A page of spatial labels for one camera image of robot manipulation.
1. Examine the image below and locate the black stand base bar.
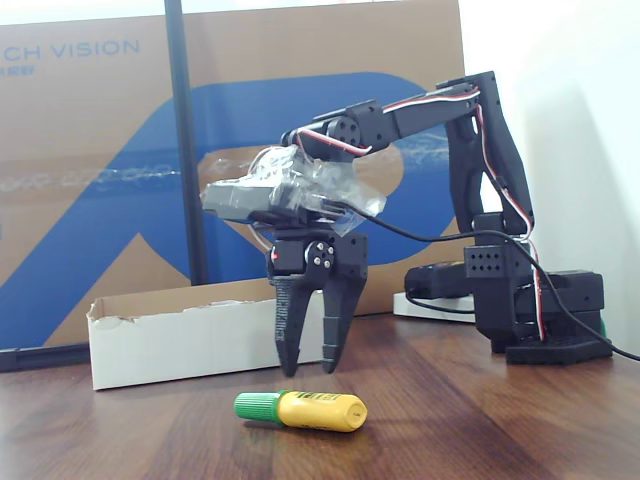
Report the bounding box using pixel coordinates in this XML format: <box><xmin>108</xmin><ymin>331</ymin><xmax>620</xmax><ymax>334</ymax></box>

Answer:
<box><xmin>0</xmin><ymin>343</ymin><xmax>94</xmax><ymax>374</ymax></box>

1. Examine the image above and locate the black stand pole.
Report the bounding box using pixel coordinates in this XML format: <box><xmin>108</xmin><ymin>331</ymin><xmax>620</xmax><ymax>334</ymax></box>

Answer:
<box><xmin>163</xmin><ymin>0</ymin><xmax>210</xmax><ymax>287</ymax></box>

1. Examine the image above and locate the red white servo wire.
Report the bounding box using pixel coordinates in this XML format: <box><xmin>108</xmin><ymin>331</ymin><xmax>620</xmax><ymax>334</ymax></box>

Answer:
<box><xmin>294</xmin><ymin>82</ymin><xmax>551</xmax><ymax>346</ymax></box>

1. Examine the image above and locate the white cardboard box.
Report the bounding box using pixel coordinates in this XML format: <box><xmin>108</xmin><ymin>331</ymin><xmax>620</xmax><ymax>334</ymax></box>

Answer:
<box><xmin>85</xmin><ymin>277</ymin><xmax>335</xmax><ymax>391</ymax></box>

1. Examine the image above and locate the plastic-wrapped black wrist camera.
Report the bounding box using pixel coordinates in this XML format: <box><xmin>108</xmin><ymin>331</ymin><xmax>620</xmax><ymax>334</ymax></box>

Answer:
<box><xmin>199</xmin><ymin>144</ymin><xmax>389</xmax><ymax>236</ymax></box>

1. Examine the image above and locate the black power adapter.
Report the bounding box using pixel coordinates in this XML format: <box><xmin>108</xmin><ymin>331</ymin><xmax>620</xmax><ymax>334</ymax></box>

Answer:
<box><xmin>403</xmin><ymin>262</ymin><xmax>472</xmax><ymax>302</ymax></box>

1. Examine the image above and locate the large brown blue-printed carton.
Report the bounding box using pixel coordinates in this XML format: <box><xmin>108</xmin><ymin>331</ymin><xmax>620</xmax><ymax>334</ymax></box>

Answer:
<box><xmin>0</xmin><ymin>0</ymin><xmax>474</xmax><ymax>351</ymax></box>

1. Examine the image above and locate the white power strip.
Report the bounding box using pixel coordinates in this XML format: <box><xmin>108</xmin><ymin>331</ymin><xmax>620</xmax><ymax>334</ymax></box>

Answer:
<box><xmin>393</xmin><ymin>292</ymin><xmax>476</xmax><ymax>325</ymax></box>

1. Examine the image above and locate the yellow plastic cylinder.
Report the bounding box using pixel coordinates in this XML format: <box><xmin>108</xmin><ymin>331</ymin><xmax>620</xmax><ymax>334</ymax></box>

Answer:
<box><xmin>233</xmin><ymin>389</ymin><xmax>369</xmax><ymax>434</ymax></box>

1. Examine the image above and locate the black camera cable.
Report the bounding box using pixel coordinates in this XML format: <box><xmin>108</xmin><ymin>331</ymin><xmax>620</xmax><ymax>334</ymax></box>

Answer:
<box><xmin>344</xmin><ymin>204</ymin><xmax>640</xmax><ymax>362</ymax></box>

